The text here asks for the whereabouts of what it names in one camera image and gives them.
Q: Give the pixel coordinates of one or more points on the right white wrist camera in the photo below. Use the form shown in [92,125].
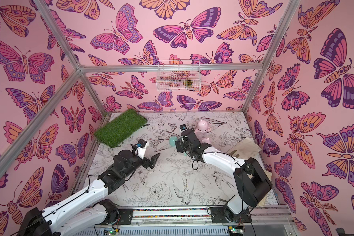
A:
[184,130]

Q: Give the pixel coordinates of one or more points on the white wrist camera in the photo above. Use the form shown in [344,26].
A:
[141,148]
[184,130]

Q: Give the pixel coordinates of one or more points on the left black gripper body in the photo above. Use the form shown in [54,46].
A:
[136,163]

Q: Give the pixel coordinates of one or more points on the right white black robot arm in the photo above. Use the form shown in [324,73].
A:
[251,180]

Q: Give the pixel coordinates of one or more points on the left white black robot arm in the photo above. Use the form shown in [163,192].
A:
[89,206]

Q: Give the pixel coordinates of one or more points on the green artificial grass mat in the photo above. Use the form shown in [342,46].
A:
[120,128]

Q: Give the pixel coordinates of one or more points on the white wire basket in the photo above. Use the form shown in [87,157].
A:
[172,72]

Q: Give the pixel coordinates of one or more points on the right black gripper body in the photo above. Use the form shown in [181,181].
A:
[181,143]

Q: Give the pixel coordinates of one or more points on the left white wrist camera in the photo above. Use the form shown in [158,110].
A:
[141,148]

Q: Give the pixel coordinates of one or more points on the beige work glove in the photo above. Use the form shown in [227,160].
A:
[245,149]

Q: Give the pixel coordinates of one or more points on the green object in basket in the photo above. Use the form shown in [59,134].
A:
[187,84]

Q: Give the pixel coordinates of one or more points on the pink bottle cap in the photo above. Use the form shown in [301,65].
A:
[203,126]
[206,140]

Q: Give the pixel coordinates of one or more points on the tan wooden board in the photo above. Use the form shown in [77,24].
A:
[266,187]

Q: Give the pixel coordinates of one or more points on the teal bottle cap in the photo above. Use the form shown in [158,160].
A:
[172,141]

